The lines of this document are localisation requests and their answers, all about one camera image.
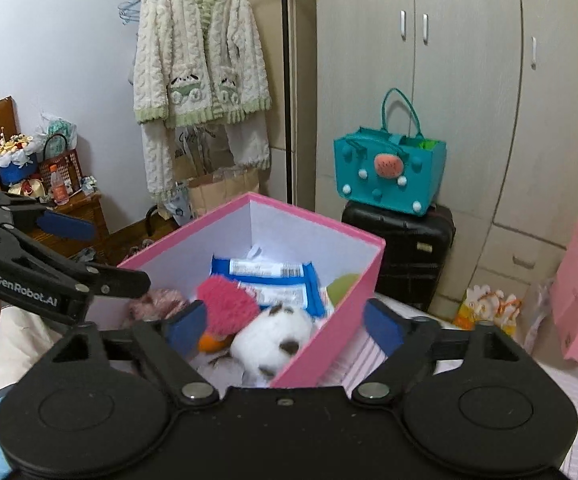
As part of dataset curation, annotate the orange plush ball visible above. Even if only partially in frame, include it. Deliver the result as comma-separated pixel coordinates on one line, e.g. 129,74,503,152
198,332,233,353

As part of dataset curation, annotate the white plush toy brown tail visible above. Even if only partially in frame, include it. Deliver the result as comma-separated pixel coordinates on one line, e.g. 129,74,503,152
231,304,316,384

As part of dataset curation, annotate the blue snack package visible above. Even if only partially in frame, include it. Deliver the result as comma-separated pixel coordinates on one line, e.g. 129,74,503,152
211,257,329,318

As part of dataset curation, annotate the orange drink bottle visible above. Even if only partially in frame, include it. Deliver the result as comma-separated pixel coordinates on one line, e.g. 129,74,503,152
50,165,70,206

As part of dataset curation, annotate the wooden side table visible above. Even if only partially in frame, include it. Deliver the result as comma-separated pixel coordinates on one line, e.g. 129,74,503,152
18,188,114,261

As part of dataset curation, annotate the pink floral fabric pouch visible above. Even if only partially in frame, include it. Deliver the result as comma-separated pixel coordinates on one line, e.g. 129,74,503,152
123,289,188,327

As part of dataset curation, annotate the pink fluffy plush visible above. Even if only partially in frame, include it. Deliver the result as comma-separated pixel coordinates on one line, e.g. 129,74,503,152
197,275,260,337

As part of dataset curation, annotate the black suitcase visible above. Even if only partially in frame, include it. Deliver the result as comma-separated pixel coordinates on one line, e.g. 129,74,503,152
341,202,456,311

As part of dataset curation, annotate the flower bouquet blue box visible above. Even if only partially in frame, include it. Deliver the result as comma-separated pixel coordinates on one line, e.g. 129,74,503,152
0,128,43,186

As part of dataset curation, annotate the white orange printed bag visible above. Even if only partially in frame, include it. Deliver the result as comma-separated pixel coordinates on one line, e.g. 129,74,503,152
453,285,522,338

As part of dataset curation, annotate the green plush ball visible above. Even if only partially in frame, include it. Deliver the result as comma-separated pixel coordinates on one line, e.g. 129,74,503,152
326,273,359,308

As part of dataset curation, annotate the pink storage box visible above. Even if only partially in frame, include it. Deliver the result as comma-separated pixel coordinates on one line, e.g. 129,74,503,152
88,192,388,390

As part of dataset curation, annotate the brown paper bag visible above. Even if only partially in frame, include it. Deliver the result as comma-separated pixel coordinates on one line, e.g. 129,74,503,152
186,167,260,217

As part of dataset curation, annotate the teal felt handbag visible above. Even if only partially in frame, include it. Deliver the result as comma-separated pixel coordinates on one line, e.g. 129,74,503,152
333,88,447,217

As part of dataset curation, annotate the cream knitted cardigan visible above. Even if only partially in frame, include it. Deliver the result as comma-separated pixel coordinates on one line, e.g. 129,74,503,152
133,0,272,203

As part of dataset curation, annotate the beige wardrobe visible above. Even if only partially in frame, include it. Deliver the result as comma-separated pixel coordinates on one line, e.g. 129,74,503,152
315,0,578,318

